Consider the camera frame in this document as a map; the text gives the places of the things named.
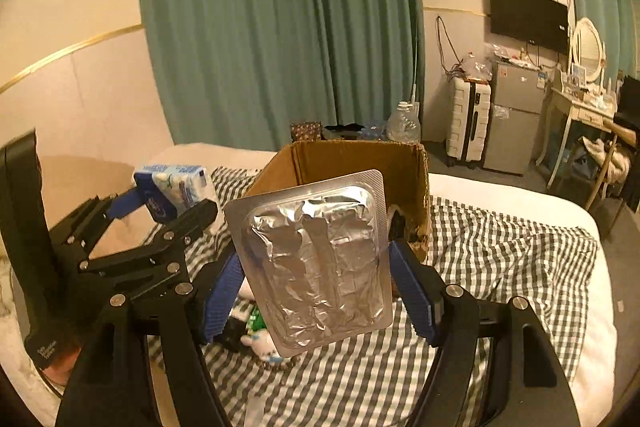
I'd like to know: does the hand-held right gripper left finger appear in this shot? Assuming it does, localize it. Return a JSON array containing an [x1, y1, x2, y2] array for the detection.
[[55, 251, 247, 427]]

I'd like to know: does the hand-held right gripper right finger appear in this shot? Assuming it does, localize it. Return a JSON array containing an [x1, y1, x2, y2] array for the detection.
[[387, 239, 582, 427]]

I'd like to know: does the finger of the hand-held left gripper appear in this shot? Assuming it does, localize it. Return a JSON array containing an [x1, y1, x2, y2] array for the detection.
[[52, 186, 152, 253], [77, 200, 219, 304]]

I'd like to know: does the blue white tissue packet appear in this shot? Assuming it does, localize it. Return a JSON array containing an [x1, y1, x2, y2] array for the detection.
[[133, 161, 219, 224]]

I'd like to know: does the silver foil blister pack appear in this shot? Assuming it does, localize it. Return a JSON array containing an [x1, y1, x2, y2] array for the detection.
[[223, 169, 394, 357]]

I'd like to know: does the brown cardboard box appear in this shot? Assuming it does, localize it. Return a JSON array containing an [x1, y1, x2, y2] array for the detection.
[[244, 141, 432, 266]]

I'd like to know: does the black pouch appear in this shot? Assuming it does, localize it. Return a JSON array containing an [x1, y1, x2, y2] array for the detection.
[[219, 316, 252, 351]]

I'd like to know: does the beige pillow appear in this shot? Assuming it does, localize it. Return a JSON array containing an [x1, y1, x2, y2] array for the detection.
[[37, 154, 152, 259]]

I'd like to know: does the white plush toy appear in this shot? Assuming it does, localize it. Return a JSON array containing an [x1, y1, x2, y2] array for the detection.
[[239, 328, 292, 369]]

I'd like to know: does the grey white checked cloth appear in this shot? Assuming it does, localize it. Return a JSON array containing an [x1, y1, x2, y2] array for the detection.
[[144, 165, 599, 427]]

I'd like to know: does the clear plastic wrapper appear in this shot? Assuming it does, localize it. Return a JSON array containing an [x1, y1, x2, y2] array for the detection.
[[244, 396, 272, 427]]

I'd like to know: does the patterned brown bag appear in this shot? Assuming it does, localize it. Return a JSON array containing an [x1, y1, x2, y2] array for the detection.
[[289, 120, 322, 144]]

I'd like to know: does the white bed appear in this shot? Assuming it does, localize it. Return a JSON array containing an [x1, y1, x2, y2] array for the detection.
[[0, 144, 622, 427]]

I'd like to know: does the large clear water bottle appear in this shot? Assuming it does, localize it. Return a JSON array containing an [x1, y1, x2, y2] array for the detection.
[[387, 101, 422, 144]]

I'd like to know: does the black bag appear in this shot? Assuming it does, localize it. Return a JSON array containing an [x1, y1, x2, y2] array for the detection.
[[322, 122, 367, 141]]

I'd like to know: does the white suitcase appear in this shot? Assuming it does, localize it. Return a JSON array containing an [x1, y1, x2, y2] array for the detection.
[[445, 76, 494, 166]]

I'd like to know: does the wide green curtain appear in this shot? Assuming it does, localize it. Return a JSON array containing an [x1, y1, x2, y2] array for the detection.
[[137, 0, 426, 154]]

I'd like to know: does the silver small fridge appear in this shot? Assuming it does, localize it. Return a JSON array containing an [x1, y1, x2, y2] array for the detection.
[[482, 59, 549, 178]]

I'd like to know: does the clear plastic bag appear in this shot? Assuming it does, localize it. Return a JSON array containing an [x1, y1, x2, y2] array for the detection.
[[449, 56, 494, 81]]

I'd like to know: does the pale clothes pile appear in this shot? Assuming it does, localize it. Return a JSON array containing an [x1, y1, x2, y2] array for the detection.
[[584, 138, 632, 184]]

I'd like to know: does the white dressing table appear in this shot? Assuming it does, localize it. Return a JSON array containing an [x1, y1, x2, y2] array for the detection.
[[536, 78, 619, 191]]

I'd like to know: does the wooden chair with clothes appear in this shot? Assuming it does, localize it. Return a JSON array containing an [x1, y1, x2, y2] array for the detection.
[[613, 75, 640, 214]]

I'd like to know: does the white oval mirror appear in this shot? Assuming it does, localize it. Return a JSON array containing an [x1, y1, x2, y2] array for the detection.
[[569, 17, 605, 84]]

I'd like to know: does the dark wall cable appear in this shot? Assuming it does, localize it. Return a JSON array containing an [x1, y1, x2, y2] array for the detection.
[[434, 14, 462, 78]]

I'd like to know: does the black wall television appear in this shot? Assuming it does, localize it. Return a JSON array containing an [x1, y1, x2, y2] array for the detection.
[[488, 0, 570, 56]]

